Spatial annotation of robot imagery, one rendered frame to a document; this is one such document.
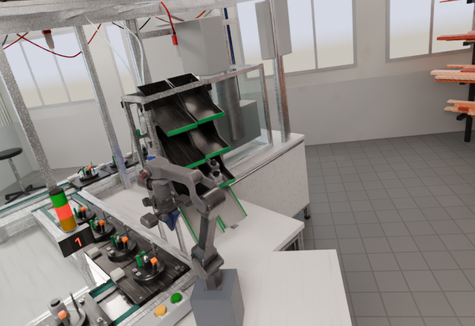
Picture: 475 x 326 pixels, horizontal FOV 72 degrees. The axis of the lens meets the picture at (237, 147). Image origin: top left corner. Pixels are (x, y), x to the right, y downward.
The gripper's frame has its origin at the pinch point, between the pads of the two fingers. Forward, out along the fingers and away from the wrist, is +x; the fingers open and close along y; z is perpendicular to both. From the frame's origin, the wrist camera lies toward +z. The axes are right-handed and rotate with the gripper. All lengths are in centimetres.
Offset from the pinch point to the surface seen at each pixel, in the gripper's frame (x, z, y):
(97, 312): 28.7, 16.1, 28.9
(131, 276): 28.8, 22.7, 11.5
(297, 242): 49, -5, -65
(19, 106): -47, 34, 25
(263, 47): -40, 79, -152
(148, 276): 26.8, 14.5, 7.7
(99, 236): 27, 62, 8
